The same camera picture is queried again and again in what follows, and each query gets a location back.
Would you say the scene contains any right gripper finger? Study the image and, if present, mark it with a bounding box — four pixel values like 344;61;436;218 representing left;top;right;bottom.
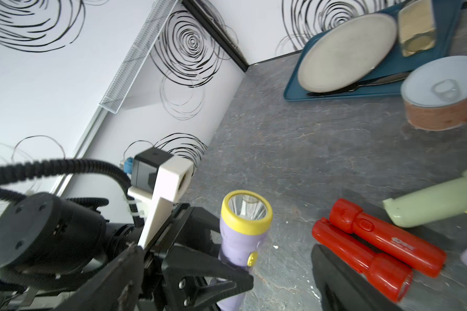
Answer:
311;244;393;310

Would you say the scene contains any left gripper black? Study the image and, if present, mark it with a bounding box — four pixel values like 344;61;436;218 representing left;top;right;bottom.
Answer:
54;201;254;311

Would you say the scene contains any red flashlight top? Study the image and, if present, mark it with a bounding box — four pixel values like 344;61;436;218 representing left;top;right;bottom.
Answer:
329;198;447;278

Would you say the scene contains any red flashlight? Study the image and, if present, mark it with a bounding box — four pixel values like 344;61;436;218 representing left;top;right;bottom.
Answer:
329;198;447;278
312;218;413;303

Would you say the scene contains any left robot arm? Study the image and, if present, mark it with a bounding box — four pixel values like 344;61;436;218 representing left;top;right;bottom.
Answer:
0;194;254;310

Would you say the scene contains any light green flashlight upper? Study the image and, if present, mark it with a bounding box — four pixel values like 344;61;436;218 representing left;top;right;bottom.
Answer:
383;170;467;228

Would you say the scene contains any dark teal tray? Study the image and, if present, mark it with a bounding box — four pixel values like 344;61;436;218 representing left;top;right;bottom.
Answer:
281;0;463;80

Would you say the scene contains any small orange can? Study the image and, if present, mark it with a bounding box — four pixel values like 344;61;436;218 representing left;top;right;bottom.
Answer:
401;56;467;132

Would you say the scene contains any grey round plate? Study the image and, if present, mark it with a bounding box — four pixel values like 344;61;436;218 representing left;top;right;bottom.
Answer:
297;13;398;93

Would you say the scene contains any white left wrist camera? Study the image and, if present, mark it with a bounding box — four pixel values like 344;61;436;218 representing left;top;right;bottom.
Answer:
127;147;194;249

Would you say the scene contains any black corrugated cable left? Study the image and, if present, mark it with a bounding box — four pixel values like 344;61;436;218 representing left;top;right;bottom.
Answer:
0;158;145;228

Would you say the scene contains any white wire wall shelf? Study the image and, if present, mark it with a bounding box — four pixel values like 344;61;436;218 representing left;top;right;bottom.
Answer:
99;0;177;114

